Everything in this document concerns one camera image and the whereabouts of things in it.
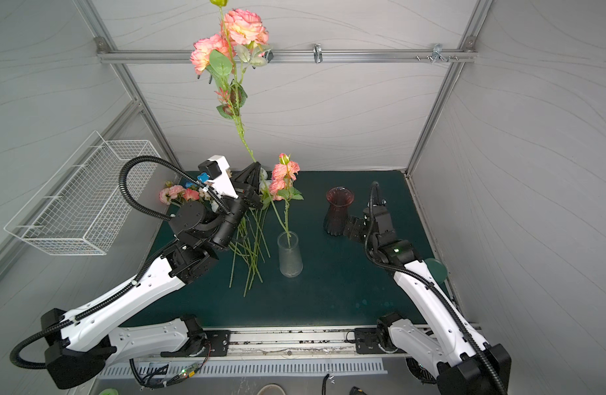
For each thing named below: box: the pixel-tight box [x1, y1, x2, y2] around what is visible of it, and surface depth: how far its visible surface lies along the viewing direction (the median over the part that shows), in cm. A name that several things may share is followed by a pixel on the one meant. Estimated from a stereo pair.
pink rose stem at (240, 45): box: [189, 0, 274, 165], surface depth 39 cm
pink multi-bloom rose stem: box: [269, 153, 304, 248], surface depth 68 cm
